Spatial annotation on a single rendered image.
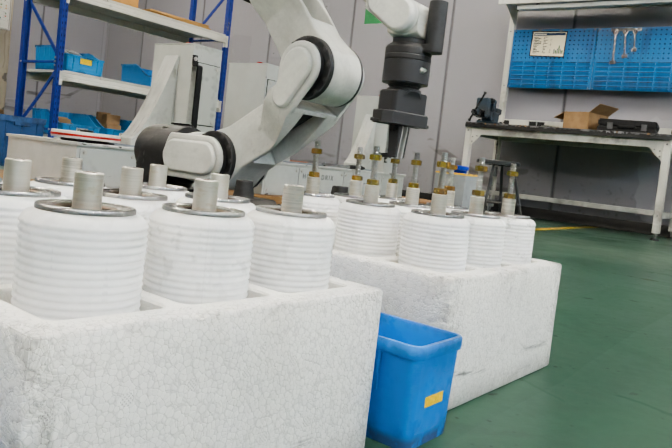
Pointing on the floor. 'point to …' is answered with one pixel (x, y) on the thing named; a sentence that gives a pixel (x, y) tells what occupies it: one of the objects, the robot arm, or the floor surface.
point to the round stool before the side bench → (500, 183)
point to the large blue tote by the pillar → (18, 130)
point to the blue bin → (410, 382)
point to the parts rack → (101, 9)
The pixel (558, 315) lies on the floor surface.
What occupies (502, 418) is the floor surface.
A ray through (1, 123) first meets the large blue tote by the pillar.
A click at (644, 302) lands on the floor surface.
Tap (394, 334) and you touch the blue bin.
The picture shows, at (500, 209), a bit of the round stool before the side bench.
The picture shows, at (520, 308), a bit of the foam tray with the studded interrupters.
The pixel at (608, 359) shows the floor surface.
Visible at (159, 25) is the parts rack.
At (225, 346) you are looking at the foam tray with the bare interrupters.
